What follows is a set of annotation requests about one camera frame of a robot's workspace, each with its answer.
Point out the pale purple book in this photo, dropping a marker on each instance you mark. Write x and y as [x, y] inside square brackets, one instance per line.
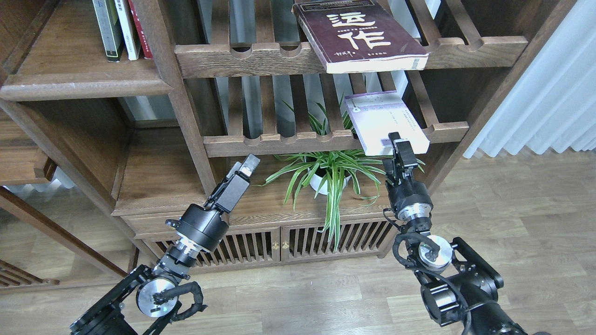
[375, 115]

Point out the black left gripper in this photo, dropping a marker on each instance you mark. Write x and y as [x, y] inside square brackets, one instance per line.
[202, 229]

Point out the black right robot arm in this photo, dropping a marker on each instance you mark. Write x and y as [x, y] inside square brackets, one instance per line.
[457, 285]

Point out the dark wooden bookshelf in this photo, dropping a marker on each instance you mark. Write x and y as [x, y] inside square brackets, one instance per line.
[145, 138]

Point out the white upright book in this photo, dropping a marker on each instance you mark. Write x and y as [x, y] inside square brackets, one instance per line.
[129, 30]

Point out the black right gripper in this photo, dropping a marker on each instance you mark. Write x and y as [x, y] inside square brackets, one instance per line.
[409, 199]

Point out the white curtain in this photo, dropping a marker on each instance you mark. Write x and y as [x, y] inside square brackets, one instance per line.
[553, 105]

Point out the red upright book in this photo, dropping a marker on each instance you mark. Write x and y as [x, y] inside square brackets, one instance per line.
[145, 49]

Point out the green spider plant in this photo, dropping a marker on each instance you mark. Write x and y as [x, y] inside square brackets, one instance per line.
[339, 166]

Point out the white plant pot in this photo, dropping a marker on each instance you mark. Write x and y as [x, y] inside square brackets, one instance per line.
[318, 184]

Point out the dark maroon book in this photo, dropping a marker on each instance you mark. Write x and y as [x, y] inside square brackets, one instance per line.
[357, 36]

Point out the yellow and black book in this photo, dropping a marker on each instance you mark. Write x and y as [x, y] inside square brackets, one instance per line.
[108, 21]

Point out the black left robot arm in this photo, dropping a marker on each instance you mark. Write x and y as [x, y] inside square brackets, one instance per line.
[159, 291]

